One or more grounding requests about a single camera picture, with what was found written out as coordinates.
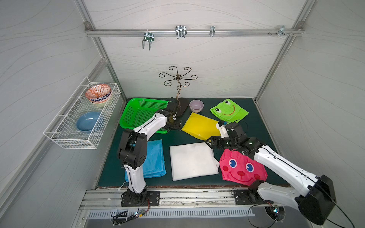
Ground yellow raincoat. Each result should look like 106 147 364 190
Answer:
182 113 221 141

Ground white raincoat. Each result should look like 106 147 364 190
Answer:
170 142 219 181

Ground green plastic basket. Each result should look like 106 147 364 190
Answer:
119 98 169 129

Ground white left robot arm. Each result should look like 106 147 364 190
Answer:
117 102 181 207

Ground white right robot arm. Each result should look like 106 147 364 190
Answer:
205 121 336 225

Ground pink bunny raincoat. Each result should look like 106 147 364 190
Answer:
219 149 268 186

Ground green frog raincoat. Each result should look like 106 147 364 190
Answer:
210 99 249 122

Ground blue folded raincoat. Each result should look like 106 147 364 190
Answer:
143 140 166 179

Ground lilac ceramic bowl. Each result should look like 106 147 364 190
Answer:
189 100 204 113

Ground dark metal hook stand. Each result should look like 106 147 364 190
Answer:
158 66 198 117

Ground orange patterned bowl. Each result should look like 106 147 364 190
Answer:
85 84 112 104

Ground blue ceramic bowl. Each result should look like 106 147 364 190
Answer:
76 112 104 134

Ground metal double hook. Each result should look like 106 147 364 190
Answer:
142 32 155 50

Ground metal clip hook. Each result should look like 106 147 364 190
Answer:
175 25 187 39

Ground small metal hook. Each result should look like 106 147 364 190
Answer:
210 26 215 37

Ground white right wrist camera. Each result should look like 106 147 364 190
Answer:
216 121 229 138

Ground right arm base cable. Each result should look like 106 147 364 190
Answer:
247 203 278 228

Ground white wire wall basket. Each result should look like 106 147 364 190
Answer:
43 78 121 150

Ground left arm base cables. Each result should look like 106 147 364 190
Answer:
110 196 150 226

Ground aluminium top rail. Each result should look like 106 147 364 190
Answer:
85 24 305 38

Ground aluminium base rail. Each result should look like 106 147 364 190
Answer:
79 186 246 210

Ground metal bracket hook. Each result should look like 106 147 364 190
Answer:
268 26 293 38

